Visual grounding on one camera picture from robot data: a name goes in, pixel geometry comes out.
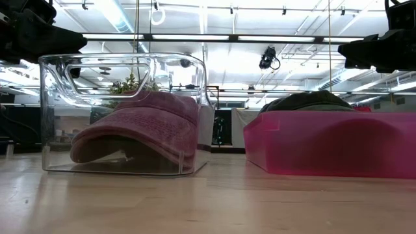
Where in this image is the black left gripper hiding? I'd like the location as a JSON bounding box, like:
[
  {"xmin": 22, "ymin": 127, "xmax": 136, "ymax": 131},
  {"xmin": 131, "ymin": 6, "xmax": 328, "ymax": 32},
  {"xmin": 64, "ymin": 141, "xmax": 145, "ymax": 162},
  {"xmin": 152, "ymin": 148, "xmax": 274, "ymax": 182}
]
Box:
[{"xmin": 0, "ymin": 8, "xmax": 88, "ymax": 79}]

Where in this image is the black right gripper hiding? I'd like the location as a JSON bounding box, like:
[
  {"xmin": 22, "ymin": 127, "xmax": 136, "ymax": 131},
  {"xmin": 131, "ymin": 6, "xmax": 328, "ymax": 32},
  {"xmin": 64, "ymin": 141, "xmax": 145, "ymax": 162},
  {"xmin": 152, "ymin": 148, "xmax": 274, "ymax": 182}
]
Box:
[{"xmin": 337, "ymin": 28, "xmax": 416, "ymax": 74}]

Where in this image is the clear plastic bin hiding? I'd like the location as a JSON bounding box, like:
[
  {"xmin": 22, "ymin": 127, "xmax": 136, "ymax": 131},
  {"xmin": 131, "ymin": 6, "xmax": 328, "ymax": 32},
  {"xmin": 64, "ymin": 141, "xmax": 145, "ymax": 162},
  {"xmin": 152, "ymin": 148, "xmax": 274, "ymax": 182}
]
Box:
[{"xmin": 38, "ymin": 52, "xmax": 215, "ymax": 177}]

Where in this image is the dark green baseball cap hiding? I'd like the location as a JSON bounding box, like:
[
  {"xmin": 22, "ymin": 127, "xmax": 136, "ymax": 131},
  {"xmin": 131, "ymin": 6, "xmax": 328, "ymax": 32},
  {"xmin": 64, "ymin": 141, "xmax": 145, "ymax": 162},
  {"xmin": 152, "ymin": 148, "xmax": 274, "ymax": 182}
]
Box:
[{"xmin": 258, "ymin": 90, "xmax": 357, "ymax": 114}]

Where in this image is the pink translucent plastic bin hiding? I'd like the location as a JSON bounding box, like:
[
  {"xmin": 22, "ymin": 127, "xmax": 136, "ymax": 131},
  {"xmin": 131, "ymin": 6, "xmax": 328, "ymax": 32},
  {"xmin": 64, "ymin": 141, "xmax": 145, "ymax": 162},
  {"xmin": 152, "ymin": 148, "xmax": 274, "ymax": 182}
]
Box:
[{"xmin": 242, "ymin": 110, "xmax": 416, "ymax": 179}]

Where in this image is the maroon baseball cap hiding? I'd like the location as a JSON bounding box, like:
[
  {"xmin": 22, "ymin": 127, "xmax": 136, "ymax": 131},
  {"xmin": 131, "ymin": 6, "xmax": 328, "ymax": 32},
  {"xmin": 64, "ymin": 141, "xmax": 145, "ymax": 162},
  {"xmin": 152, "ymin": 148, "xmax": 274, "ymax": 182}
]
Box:
[{"xmin": 69, "ymin": 90, "xmax": 200, "ymax": 170}]

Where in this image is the green potted plant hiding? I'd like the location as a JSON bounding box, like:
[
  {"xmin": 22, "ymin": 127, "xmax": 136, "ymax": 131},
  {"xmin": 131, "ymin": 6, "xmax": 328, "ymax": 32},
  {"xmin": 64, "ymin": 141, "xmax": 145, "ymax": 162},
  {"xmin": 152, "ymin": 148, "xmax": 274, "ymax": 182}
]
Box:
[{"xmin": 109, "ymin": 73, "xmax": 161, "ymax": 110}]

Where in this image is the black background counter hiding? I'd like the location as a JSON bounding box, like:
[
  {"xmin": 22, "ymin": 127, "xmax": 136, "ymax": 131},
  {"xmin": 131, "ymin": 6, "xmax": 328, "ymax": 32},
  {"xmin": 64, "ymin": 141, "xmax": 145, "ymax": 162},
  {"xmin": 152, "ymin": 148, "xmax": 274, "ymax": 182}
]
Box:
[{"xmin": 0, "ymin": 93, "xmax": 42, "ymax": 154}]

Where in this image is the white draped cloth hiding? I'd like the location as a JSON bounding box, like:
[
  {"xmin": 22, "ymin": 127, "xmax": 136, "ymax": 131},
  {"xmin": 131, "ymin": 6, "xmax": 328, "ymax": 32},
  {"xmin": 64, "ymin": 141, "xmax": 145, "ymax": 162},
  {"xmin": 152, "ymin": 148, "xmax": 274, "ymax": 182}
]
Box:
[{"xmin": 231, "ymin": 108, "xmax": 261, "ymax": 150}]

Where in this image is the black background panel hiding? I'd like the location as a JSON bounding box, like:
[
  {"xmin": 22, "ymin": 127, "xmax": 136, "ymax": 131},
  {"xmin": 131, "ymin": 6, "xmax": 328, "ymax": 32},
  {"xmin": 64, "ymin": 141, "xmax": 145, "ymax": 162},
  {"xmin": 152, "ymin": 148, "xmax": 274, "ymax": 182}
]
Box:
[{"xmin": 211, "ymin": 109, "xmax": 233, "ymax": 146}]

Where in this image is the thin hanging cord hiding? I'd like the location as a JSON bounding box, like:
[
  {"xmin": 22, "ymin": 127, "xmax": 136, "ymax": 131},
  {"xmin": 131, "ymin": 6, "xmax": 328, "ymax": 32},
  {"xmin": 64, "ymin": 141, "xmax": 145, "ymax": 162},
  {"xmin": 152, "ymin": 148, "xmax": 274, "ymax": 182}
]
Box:
[{"xmin": 328, "ymin": 0, "xmax": 333, "ymax": 95}]

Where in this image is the silver ceiling duct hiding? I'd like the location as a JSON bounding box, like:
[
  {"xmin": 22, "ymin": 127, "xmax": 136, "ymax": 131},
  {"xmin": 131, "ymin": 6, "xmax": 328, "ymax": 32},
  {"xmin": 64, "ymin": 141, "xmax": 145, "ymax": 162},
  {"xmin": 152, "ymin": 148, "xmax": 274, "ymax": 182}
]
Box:
[{"xmin": 317, "ymin": 67, "xmax": 416, "ymax": 92}]

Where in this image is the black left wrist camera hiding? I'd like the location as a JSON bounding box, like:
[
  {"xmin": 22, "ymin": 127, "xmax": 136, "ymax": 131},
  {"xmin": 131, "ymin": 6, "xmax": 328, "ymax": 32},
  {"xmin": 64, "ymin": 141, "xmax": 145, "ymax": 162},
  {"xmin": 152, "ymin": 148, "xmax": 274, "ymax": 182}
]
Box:
[{"xmin": 0, "ymin": 0, "xmax": 58, "ymax": 25}]

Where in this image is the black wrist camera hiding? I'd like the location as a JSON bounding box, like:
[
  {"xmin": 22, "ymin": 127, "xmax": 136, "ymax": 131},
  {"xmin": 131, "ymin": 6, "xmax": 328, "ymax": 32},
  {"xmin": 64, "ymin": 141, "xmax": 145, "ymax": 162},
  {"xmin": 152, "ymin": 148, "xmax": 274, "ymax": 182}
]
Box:
[
  {"xmin": 384, "ymin": 0, "xmax": 416, "ymax": 31},
  {"xmin": 0, "ymin": 0, "xmax": 58, "ymax": 25}
]

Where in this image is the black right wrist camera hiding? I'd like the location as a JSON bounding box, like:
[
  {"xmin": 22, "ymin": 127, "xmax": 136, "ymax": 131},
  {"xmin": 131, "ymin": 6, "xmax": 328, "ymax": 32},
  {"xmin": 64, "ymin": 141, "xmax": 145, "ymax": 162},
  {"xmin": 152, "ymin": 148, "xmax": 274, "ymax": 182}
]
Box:
[{"xmin": 384, "ymin": 0, "xmax": 416, "ymax": 31}]

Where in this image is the black overhead frame bar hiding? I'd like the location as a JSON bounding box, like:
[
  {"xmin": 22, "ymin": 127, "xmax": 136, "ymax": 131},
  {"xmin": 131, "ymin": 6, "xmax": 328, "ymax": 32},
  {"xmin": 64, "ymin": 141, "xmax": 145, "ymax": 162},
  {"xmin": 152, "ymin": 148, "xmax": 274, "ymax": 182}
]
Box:
[{"xmin": 83, "ymin": 32, "xmax": 365, "ymax": 45}]

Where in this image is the black overhead camera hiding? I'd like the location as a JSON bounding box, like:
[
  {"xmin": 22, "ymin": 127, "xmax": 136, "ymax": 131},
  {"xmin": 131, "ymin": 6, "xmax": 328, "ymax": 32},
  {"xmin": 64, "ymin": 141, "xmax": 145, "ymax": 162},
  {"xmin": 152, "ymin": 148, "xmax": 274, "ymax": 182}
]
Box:
[{"xmin": 259, "ymin": 45, "xmax": 281, "ymax": 70}]

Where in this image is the white hanging ring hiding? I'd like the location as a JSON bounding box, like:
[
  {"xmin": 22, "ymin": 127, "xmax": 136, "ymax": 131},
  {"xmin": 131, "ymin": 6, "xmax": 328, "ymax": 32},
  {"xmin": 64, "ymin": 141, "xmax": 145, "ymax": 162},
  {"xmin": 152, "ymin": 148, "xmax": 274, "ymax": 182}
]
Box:
[{"xmin": 149, "ymin": 8, "xmax": 166, "ymax": 27}]

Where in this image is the black metal frame stand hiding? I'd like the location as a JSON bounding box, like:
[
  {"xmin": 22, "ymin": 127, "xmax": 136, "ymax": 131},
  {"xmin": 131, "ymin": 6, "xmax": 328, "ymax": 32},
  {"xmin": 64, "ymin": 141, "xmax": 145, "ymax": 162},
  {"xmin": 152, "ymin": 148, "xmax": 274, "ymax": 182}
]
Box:
[{"xmin": 207, "ymin": 84, "xmax": 221, "ymax": 111}]

